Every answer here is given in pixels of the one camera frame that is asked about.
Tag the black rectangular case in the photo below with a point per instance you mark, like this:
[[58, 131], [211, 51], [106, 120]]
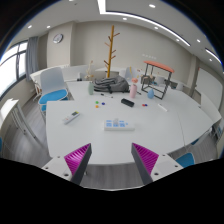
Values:
[[127, 102]]

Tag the pink vase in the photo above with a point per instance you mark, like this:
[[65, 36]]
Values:
[[133, 90]]

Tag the white chair blue seat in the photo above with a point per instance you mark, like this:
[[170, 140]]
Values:
[[53, 87]]

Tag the wooden coat rack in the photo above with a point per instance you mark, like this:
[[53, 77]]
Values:
[[111, 54]]

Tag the round wall clock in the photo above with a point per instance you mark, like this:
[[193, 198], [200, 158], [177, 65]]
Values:
[[58, 38]]

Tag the blue vase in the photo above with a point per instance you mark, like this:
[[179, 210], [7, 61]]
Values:
[[150, 94]]

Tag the blue chair seat right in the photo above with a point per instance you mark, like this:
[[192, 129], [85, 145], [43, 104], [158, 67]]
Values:
[[186, 160]]

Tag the black frame orange-top shelf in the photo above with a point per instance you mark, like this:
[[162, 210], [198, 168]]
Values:
[[156, 82]]

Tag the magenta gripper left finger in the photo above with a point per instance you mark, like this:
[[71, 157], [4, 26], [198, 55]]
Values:
[[77, 162]]

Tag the white marker pen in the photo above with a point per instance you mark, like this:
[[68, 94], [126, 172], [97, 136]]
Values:
[[163, 108]]

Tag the whiteboard on right wall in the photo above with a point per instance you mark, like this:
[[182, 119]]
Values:
[[210, 86]]

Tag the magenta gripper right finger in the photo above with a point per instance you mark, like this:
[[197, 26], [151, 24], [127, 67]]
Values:
[[145, 160]]

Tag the white remote control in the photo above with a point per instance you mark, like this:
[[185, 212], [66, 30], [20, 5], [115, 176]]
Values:
[[71, 117]]

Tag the green vase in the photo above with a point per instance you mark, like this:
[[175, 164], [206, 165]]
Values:
[[91, 88]]

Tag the grey curtain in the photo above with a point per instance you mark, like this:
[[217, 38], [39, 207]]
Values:
[[31, 59]]

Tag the grey backpack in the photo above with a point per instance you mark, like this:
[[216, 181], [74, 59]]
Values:
[[115, 84]]

